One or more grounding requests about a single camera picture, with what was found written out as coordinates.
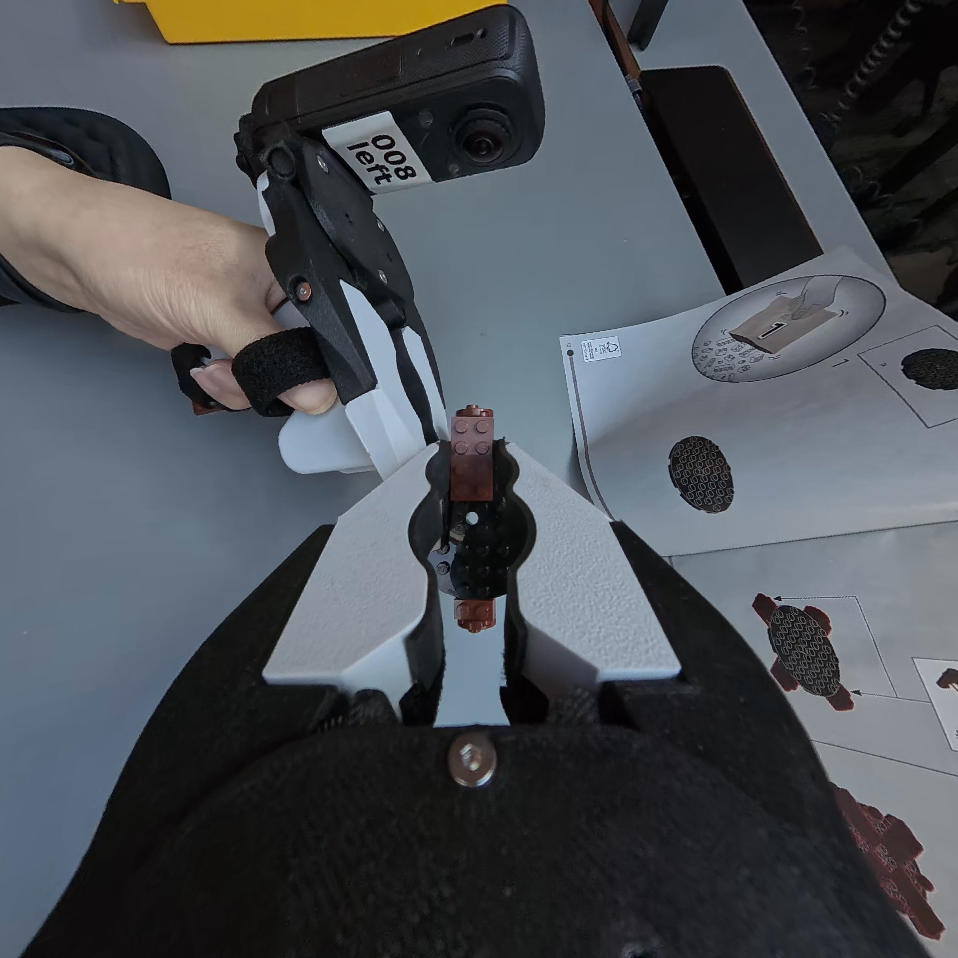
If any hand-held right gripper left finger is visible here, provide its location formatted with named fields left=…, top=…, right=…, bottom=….
left=265, top=441, right=450, bottom=726

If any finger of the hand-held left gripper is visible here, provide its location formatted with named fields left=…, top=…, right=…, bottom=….
left=341, top=278, right=436, bottom=482
left=403, top=321, right=446, bottom=448

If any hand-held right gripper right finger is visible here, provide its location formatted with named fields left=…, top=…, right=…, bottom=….
left=494, top=440, right=683, bottom=726

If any brown rectangular brick plate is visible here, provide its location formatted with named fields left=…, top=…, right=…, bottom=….
left=452, top=404, right=501, bottom=503

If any black round plate brick assembly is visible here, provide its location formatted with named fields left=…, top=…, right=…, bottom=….
left=434, top=500, right=521, bottom=635

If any person's left forearm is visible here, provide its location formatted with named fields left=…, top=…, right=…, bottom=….
left=0, top=145, right=81, bottom=304

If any person's left hand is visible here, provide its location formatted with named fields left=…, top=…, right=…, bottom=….
left=71, top=156, right=336, bottom=417

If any yellow box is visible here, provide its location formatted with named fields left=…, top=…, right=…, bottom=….
left=113, top=0, right=498, bottom=44

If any white instruction booklet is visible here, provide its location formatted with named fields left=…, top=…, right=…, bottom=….
left=561, top=246, right=958, bottom=943

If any black quilted pad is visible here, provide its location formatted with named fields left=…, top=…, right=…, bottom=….
left=0, top=107, right=173, bottom=202

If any brown wooden stick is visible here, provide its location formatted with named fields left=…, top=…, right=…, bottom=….
left=591, top=0, right=646, bottom=101

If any dark brown board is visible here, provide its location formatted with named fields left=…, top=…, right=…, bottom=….
left=641, top=65, right=825, bottom=295

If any black post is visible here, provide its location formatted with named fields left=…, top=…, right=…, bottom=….
left=628, top=0, right=672, bottom=50

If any black coiled cable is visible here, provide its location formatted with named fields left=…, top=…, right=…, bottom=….
left=824, top=0, right=926, bottom=125

